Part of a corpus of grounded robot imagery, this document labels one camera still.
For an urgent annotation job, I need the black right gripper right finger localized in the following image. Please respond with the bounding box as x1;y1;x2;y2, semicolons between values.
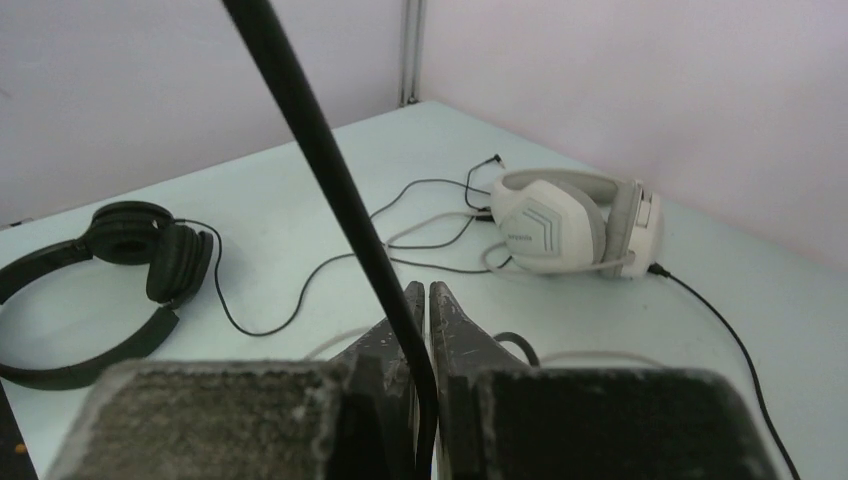
429;282;778;479

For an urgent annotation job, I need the aluminium corner frame post left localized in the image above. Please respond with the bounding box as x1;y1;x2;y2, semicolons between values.
398;0;426;107

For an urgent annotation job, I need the white grey gaming headset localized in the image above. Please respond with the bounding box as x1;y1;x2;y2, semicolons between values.
490;168;665;278

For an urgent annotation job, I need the thin black audio cable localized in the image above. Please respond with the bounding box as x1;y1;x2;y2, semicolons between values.
173;154;505;338

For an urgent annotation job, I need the small black on-ear headphones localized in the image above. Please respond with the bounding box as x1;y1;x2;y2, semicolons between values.
0;200;215;391

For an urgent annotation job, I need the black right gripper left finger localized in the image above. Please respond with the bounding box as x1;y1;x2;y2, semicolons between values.
48;320;415;479

